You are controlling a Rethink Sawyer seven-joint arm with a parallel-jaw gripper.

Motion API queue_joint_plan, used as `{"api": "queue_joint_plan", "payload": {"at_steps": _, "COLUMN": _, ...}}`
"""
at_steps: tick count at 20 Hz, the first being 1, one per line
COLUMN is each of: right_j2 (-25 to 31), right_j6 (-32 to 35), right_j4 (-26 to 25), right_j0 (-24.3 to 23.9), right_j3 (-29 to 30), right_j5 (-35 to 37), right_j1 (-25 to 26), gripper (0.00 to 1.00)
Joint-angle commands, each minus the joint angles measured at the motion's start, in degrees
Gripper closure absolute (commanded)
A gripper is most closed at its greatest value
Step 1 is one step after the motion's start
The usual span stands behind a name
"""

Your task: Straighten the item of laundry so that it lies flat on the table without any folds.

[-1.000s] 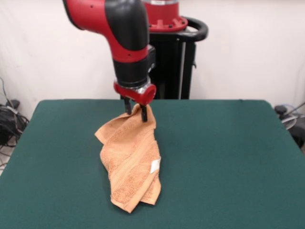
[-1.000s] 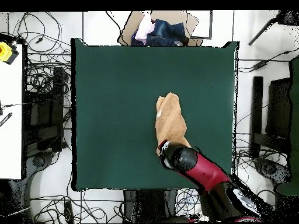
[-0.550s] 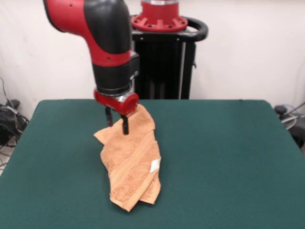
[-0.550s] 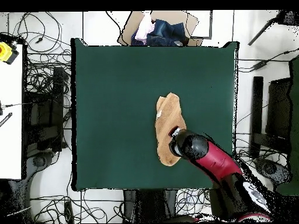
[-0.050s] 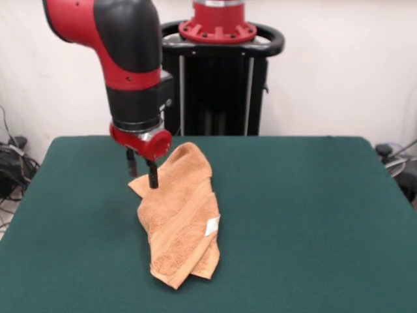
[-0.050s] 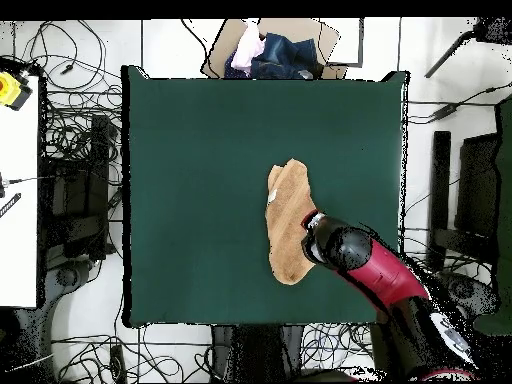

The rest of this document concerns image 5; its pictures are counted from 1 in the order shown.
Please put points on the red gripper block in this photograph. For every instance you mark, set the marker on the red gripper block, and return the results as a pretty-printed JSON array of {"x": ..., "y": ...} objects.
[{"x": 156, "y": 145}]

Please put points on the orange-brown terry towel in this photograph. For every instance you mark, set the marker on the orange-brown terry towel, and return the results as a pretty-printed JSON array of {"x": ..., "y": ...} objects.
[{"x": 182, "y": 221}]

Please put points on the red robot base column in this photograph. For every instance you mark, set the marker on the red robot base column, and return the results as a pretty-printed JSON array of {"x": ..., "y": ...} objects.
[{"x": 218, "y": 23}]

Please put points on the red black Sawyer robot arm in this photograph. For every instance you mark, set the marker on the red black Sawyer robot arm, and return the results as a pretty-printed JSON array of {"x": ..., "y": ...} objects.
[{"x": 123, "y": 49}]

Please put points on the dark green table cloth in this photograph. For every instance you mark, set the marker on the dark green table cloth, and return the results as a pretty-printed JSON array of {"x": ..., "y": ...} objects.
[{"x": 293, "y": 228}]

